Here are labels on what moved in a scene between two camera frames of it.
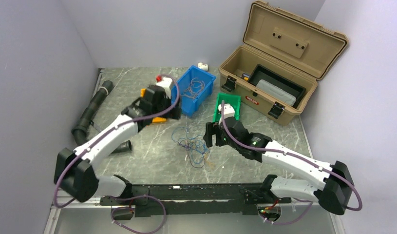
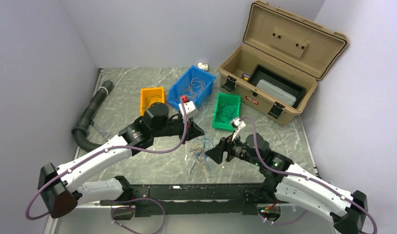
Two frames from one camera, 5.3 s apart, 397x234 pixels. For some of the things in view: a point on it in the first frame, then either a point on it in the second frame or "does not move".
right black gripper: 211,128 -> 216,153
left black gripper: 174,113 -> 192,128
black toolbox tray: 261,72 does not move
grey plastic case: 276,92 does not move
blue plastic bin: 196,86 does not move
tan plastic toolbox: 277,70 does not move
